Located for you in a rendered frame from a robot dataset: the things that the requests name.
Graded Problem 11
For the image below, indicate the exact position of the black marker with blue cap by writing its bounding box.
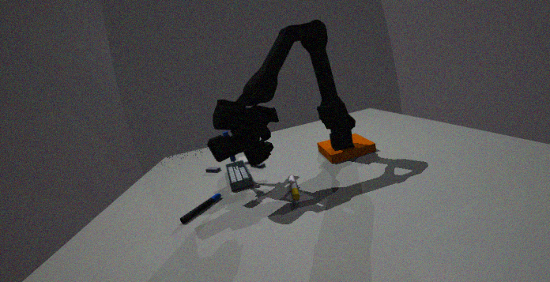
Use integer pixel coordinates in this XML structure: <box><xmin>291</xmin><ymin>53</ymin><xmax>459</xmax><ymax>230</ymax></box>
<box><xmin>180</xmin><ymin>194</ymin><xmax>221</xmax><ymax>224</ymax></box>

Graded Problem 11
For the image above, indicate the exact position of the blue stylus with grey tip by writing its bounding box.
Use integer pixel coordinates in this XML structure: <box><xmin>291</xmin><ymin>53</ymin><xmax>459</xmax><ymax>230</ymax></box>
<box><xmin>222</xmin><ymin>131</ymin><xmax>237</xmax><ymax>169</ymax></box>

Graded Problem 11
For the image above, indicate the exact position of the keyboard with white letter keys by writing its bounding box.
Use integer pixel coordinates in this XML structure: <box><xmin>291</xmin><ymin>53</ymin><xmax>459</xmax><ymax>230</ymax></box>
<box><xmin>226</xmin><ymin>160</ymin><xmax>254</xmax><ymax>192</ymax></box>

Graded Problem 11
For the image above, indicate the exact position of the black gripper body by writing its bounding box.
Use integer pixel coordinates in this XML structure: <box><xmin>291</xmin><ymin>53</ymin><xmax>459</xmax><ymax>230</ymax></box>
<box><xmin>207</xmin><ymin>126</ymin><xmax>271</xmax><ymax>162</ymax></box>

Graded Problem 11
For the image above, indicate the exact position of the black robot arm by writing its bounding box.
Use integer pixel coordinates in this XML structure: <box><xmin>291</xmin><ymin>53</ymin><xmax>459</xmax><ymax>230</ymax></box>
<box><xmin>213</xmin><ymin>20</ymin><xmax>356</xmax><ymax>165</ymax></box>

